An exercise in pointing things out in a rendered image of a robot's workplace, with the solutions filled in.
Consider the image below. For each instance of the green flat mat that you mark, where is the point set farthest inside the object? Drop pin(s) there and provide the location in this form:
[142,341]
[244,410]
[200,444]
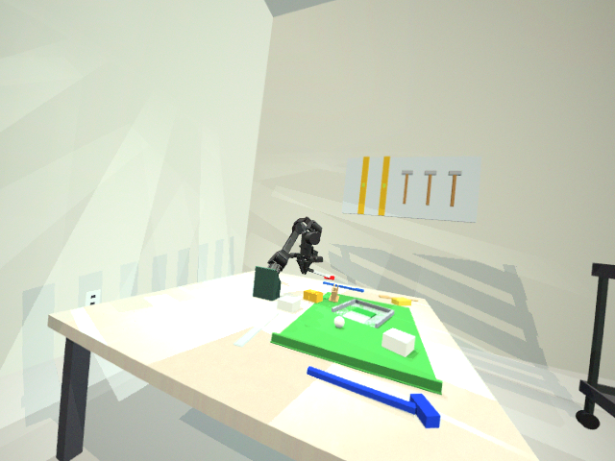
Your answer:
[316,326]

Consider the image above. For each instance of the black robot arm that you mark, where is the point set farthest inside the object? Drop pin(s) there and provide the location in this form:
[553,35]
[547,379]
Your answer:
[308,237]

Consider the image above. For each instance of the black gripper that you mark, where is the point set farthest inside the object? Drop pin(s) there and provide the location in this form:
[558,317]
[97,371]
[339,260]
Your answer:
[305,253]

